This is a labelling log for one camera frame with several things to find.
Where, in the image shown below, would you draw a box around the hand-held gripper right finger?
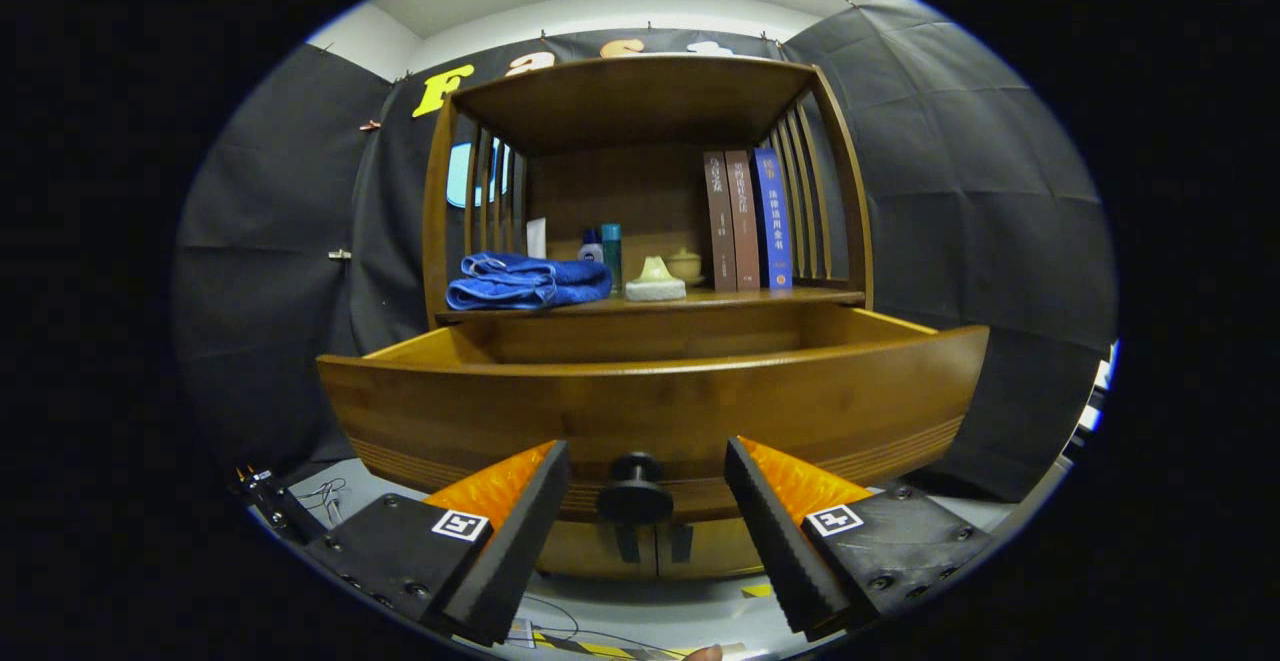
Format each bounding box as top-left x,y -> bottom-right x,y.
724,435 -> 996,642

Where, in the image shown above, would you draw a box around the green item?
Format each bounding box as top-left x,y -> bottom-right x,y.
625,256 -> 688,302

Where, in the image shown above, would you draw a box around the wooden drawer with black knob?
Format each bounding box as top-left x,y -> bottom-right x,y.
317,303 -> 991,524

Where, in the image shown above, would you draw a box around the black box with wires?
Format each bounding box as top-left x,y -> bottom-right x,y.
235,466 -> 323,544

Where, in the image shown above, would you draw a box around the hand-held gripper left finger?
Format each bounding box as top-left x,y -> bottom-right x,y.
300,439 -> 573,647

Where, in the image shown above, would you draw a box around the blue folded towel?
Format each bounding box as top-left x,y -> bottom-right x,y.
446,252 -> 613,311

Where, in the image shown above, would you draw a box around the wooden countertop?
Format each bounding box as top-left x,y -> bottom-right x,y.
435,286 -> 866,324

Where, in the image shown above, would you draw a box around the black backdrop cloth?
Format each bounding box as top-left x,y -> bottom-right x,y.
175,0 -> 1119,502

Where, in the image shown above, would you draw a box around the wooden cabinet door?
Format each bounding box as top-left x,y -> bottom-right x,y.
657,519 -> 766,580
535,521 -> 658,582

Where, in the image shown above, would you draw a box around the yellow black striped tape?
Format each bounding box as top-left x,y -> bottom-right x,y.
530,629 -> 746,660

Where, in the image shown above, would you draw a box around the thin floor cable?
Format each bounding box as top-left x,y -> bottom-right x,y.
520,594 -> 583,644
295,476 -> 348,527

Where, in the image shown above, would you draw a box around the reddish brown book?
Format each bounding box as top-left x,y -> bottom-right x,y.
725,150 -> 762,291

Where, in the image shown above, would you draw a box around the blue book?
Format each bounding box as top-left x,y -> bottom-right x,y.
752,148 -> 794,290

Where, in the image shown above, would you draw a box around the wooden cabinet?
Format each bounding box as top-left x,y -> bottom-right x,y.
420,53 -> 876,582

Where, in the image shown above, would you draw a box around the dark brown book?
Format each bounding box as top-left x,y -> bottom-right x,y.
703,151 -> 738,293

